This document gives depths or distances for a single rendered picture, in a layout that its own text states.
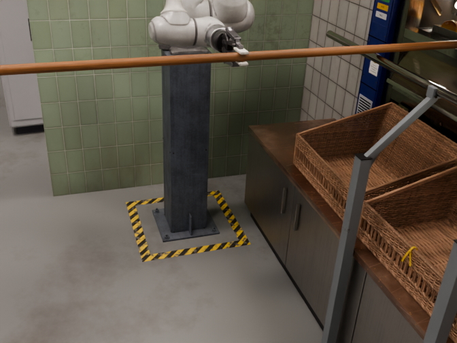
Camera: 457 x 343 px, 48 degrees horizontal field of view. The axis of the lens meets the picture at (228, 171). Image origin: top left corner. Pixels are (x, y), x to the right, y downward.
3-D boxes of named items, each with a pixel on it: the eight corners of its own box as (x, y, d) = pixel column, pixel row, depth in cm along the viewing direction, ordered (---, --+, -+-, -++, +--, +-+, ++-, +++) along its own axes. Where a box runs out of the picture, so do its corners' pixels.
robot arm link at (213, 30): (227, 47, 198) (232, 52, 193) (205, 48, 195) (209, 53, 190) (228, 23, 193) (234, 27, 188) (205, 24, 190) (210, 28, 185)
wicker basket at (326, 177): (381, 153, 254) (392, 100, 241) (457, 215, 207) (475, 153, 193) (290, 162, 241) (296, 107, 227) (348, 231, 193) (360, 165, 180)
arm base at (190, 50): (155, 45, 252) (154, 33, 250) (198, 43, 259) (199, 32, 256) (162, 56, 237) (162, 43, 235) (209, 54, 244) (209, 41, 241)
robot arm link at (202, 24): (228, 50, 198) (195, 50, 194) (215, 39, 211) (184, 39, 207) (231, 22, 193) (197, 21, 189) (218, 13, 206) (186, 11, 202)
